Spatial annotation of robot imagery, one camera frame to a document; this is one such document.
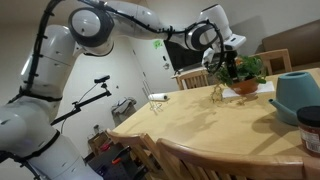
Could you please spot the orange black clamp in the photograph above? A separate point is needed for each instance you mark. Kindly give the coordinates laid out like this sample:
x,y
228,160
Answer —
x,y
116,160

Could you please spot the black lidded jar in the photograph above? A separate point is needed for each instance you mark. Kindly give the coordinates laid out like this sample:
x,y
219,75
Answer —
x,y
311,136

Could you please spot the black external camera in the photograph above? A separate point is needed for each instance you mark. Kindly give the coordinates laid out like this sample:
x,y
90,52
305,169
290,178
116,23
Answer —
x,y
101,79

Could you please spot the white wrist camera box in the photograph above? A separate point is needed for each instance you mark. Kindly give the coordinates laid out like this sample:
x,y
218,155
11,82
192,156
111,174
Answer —
x,y
236,39

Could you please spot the teal watering can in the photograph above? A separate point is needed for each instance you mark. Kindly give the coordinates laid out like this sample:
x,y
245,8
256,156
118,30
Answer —
x,y
296,96

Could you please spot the wooden dining chair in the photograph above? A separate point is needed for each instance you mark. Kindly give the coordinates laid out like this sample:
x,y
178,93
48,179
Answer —
x,y
191,78
133,138
273,55
216,158

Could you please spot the green wall sticker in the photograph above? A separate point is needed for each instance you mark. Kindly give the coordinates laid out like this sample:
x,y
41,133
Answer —
x,y
157,44

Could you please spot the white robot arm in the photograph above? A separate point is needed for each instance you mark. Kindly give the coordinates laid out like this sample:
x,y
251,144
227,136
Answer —
x,y
43,66

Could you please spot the small wooden crate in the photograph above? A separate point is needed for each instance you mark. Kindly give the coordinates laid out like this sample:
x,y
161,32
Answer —
x,y
96,143

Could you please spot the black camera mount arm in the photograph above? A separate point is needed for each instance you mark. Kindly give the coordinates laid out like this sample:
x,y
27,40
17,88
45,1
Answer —
x,y
83,105

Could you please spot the terracotta pot with green plant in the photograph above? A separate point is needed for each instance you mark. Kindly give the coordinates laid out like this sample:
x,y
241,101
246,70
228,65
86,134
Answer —
x,y
245,86

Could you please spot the black flat television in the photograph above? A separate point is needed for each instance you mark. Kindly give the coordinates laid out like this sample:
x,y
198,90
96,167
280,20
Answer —
x,y
181,56

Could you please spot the white paper towel roll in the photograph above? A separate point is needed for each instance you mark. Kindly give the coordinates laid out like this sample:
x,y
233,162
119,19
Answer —
x,y
158,97

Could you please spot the gray clothes pile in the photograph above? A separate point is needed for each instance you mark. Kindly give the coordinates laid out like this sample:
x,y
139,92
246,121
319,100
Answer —
x,y
123,106

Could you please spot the dried brown twig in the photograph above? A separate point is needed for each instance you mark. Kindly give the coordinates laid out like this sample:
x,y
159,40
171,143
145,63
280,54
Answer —
x,y
216,95

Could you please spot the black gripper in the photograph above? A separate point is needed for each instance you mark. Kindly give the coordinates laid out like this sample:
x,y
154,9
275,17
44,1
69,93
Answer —
x,y
231,59

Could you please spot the brown armchair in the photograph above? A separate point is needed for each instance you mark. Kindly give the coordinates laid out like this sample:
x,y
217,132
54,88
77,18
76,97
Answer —
x,y
300,43

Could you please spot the dried leaf crumbs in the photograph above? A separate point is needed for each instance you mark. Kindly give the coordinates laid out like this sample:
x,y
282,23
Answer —
x,y
240,101

